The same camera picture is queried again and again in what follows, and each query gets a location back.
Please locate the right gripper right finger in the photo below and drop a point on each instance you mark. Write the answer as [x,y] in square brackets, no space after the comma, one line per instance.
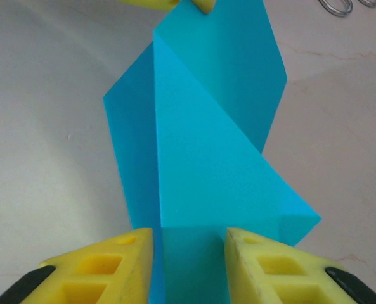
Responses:
[279,275]

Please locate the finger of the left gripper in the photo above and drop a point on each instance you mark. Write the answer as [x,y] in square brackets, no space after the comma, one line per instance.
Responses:
[205,4]
[149,3]

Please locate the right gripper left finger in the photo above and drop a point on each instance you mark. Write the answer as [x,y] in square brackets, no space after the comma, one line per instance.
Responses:
[89,272]

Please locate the blue paper sheet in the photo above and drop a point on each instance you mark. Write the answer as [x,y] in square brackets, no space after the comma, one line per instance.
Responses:
[200,142]

